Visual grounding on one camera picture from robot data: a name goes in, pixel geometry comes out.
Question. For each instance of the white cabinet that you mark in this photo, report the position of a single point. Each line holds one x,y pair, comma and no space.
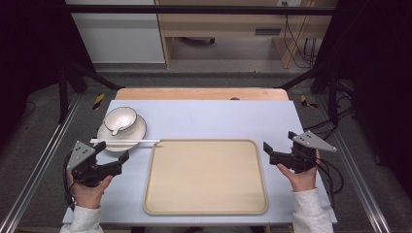
120,39

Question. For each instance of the aluminium floor rail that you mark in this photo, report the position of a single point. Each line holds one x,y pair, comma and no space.
359,181
35,171

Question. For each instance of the white ceramic spoon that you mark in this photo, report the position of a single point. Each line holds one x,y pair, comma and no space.
117,128

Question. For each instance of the white bowl with dark rim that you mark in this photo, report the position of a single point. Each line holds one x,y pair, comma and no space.
124,115

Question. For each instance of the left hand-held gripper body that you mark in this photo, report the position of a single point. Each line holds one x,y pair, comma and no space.
85,163

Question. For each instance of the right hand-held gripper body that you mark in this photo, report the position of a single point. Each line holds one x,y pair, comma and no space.
304,157

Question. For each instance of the white plate with dark rim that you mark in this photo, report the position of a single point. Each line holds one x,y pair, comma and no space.
137,129

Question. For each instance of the wooden table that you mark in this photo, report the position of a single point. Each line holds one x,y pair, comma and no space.
194,93

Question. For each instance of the light wooden desk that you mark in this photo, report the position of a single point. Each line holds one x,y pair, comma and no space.
226,24

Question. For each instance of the black curtain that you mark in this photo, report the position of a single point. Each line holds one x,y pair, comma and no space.
29,48
379,81

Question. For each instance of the black metal frame stand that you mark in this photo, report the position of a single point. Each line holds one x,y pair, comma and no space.
332,93
63,93

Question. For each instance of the beige rectangular tray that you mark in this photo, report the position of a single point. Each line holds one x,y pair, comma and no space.
205,178

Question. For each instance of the black horizontal frame bar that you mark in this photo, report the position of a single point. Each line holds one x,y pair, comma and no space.
194,9

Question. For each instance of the person's right hand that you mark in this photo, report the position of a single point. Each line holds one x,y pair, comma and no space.
304,181

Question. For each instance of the white chopstick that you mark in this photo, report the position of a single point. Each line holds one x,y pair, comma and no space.
129,140

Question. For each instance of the person's left hand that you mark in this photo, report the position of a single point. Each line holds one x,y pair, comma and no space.
88,195

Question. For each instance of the yellow black floor tape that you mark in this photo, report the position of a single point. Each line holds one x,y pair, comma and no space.
304,101
98,101

